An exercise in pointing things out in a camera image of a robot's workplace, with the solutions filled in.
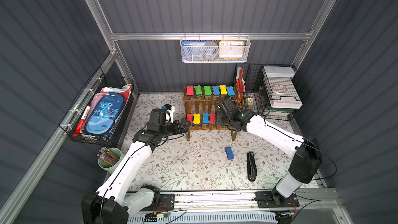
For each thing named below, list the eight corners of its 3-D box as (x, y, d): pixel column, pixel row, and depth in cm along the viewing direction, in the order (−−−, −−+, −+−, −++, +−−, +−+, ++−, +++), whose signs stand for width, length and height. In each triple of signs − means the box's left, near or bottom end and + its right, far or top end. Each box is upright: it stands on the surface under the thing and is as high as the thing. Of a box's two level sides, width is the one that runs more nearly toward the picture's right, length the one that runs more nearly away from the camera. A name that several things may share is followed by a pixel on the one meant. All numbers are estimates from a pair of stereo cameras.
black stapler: (247, 180, 82) (250, 178, 78) (245, 154, 91) (247, 151, 87) (255, 181, 81) (258, 179, 78) (252, 155, 91) (254, 151, 87)
